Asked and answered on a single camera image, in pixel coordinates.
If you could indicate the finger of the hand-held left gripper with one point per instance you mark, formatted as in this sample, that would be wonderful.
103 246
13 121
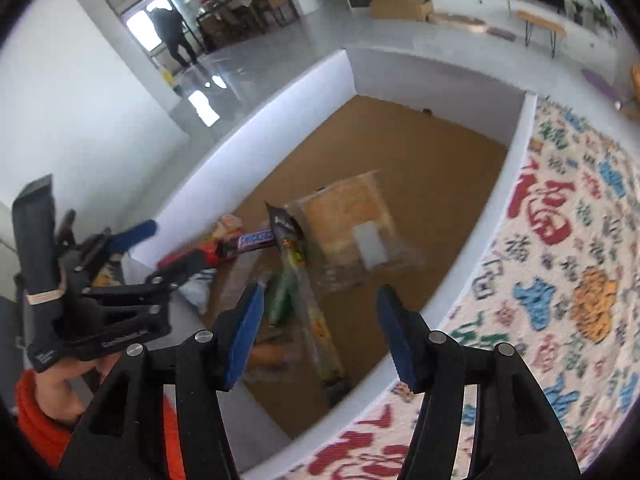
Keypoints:
140 230
180 267

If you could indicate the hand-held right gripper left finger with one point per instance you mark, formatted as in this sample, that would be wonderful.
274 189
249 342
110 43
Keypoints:
245 330

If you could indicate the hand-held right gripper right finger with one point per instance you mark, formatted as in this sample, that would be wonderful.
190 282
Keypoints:
397 330

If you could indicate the grey white snack bag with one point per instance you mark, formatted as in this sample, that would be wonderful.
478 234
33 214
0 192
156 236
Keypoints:
200 290

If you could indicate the orange sausage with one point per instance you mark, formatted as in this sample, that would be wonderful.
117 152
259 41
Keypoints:
265 355

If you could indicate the red snack packet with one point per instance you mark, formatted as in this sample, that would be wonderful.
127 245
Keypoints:
211 255

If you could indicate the green snack packet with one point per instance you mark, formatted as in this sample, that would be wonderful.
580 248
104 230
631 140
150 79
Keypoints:
280 300

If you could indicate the dark chocolate bar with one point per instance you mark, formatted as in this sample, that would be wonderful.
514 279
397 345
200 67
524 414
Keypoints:
245 242

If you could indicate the long dark snack packet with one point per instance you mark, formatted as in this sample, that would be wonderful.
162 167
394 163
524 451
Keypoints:
320 330

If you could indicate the clear bread package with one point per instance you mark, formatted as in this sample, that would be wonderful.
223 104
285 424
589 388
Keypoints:
345 215

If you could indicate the white storage box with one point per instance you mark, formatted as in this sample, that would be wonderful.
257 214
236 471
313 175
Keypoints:
425 80

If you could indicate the person's left hand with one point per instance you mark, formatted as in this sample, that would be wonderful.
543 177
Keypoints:
60 395

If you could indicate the yellow floor sign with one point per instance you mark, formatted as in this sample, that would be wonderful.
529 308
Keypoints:
168 79

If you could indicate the printed woven blanket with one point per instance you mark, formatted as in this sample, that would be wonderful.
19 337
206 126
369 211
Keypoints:
550 260

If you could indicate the light wooden chair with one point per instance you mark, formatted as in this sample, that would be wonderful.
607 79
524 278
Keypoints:
280 2

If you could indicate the cardboard box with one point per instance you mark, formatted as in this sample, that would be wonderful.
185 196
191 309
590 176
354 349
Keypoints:
400 9

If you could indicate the wooden stool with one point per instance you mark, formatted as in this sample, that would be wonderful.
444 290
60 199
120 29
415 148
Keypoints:
540 19

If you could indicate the small potted plant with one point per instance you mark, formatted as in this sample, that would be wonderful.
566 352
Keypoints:
577 10

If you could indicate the large leafy potted plant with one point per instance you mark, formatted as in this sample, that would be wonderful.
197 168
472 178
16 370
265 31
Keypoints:
600 15

